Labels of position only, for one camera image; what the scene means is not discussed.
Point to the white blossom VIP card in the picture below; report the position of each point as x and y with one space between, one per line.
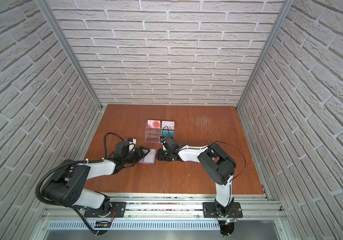
168 125

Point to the white pink circle card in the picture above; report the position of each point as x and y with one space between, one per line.
153 124

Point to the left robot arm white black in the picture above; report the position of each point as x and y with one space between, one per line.
64 185

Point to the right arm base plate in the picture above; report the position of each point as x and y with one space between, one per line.
215 210

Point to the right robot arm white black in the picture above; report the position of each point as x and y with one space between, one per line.
217 163

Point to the aluminium rail frame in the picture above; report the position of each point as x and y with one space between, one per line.
184 212

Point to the red leather card holder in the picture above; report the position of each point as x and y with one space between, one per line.
149 158

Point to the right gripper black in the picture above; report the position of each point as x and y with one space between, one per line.
160 157

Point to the clear acrylic card organizer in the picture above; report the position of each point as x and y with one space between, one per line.
153 135

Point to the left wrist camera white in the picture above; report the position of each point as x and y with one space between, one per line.
132 141

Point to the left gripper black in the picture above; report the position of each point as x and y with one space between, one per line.
142 154

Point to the teal VIP card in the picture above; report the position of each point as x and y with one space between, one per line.
167 133

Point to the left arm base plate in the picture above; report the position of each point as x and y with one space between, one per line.
109 210

